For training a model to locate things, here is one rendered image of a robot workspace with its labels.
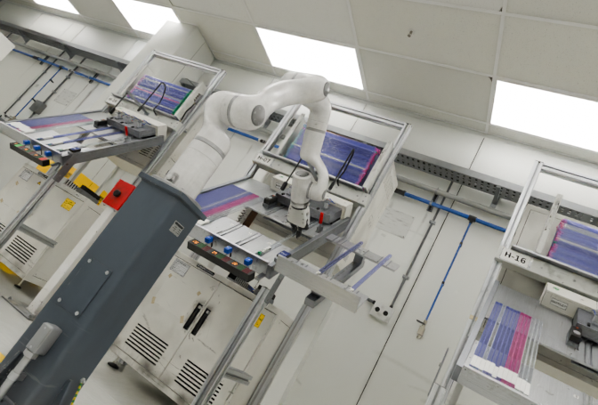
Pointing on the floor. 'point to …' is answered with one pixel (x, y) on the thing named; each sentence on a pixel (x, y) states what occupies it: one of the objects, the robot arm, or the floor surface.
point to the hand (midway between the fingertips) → (296, 232)
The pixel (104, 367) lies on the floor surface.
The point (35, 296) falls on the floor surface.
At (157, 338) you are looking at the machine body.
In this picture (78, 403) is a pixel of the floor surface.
